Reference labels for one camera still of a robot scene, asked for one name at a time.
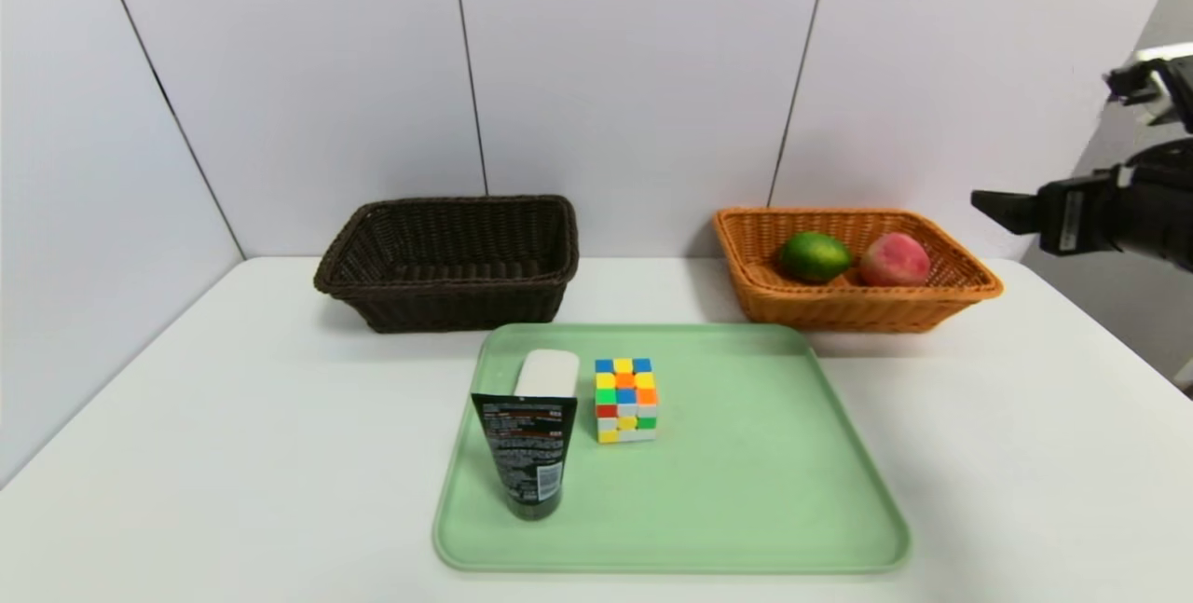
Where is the white soap bar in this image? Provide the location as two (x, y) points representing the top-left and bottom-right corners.
(514, 349), (581, 399)

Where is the light green plastic tray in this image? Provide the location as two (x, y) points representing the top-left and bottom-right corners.
(432, 322), (912, 574)

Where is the dark brown wicker basket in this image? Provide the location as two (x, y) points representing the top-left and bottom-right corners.
(314, 195), (581, 335)

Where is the pink peach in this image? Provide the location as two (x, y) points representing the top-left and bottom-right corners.
(858, 231), (932, 288)

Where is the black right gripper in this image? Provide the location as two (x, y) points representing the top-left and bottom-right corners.
(970, 162), (1193, 272)

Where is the orange wicker basket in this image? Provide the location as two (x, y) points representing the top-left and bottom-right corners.
(714, 207), (1004, 335)

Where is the green mango fruit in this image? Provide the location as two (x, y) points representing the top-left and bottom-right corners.
(777, 231), (854, 284)

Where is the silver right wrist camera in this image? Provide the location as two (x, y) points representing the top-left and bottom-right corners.
(1103, 53), (1193, 129)

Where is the colourful puzzle cube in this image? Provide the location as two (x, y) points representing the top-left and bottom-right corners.
(595, 358), (659, 445)

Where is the black cosmetic tube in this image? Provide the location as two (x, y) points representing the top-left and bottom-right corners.
(471, 392), (579, 521)

